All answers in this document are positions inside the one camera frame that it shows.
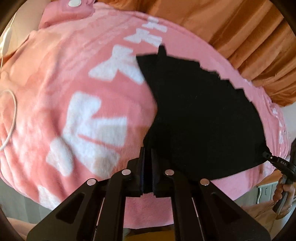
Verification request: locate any black long-sleeved sweater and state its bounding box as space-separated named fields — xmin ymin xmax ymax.
xmin=136 ymin=44 xmax=271 ymax=194

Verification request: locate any orange curtain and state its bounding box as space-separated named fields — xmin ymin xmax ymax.
xmin=94 ymin=0 xmax=296 ymax=107

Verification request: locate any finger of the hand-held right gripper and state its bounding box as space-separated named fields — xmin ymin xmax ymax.
xmin=263 ymin=151 xmax=296 ymax=179

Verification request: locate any white cable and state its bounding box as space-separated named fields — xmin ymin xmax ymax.
xmin=0 ymin=14 xmax=18 ymax=151

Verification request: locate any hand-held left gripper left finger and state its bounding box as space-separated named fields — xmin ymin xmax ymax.
xmin=26 ymin=146 xmax=146 ymax=241

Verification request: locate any person's right hand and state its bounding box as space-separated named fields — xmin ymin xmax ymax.
xmin=272 ymin=177 xmax=296 ymax=220

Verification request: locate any pink printed fleece blanket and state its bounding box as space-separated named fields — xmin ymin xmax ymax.
xmin=0 ymin=0 xmax=293 ymax=230

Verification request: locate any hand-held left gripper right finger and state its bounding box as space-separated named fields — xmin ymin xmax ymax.
xmin=151 ymin=148 xmax=271 ymax=241

